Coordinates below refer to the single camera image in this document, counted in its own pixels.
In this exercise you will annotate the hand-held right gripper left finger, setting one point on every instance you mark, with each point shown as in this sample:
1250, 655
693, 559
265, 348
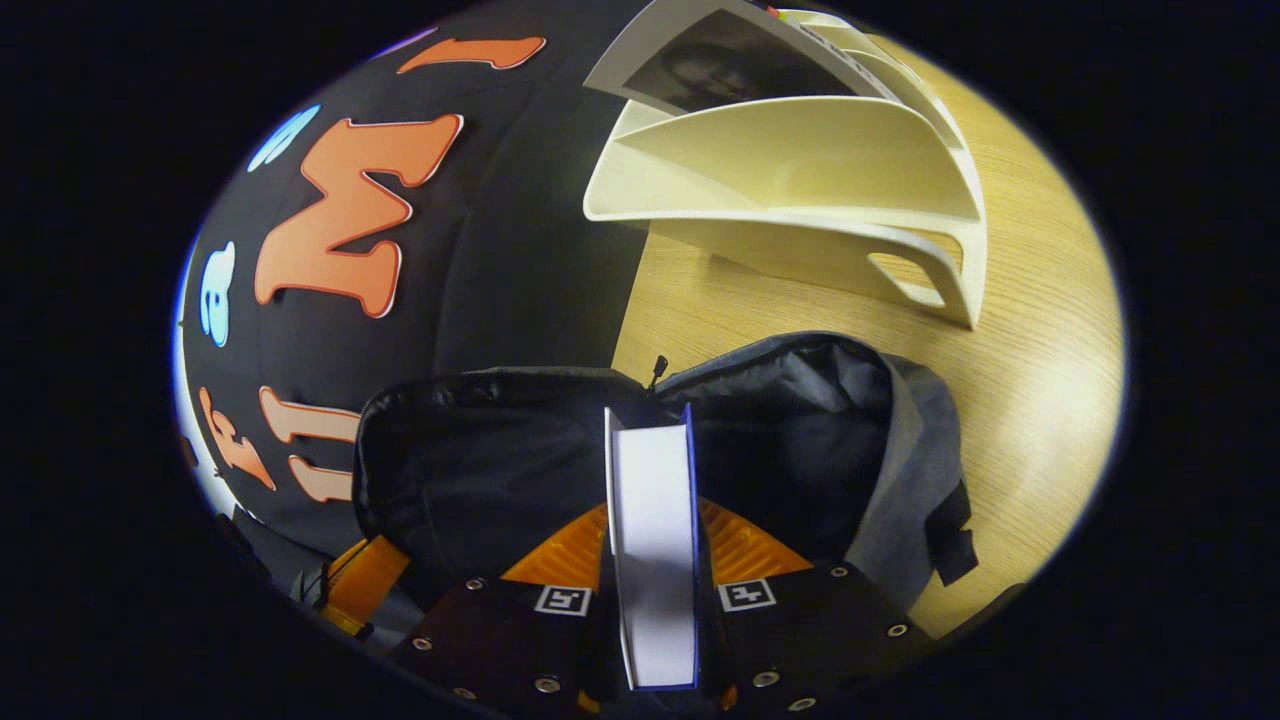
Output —
500, 640

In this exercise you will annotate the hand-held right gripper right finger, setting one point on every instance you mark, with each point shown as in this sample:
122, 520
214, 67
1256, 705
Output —
800, 640

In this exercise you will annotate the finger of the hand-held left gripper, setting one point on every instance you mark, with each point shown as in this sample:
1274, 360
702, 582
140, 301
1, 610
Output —
365, 580

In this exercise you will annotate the blue night cover book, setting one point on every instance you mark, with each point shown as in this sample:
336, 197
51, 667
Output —
655, 550

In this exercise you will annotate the grey schoolbag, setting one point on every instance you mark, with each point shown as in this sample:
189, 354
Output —
800, 420

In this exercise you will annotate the white bookshelf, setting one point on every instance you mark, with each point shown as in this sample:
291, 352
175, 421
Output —
800, 150

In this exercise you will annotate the grey portrait cover book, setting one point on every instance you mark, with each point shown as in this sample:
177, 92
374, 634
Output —
720, 65

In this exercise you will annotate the black backdrop cloth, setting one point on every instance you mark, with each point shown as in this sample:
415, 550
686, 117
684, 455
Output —
500, 250

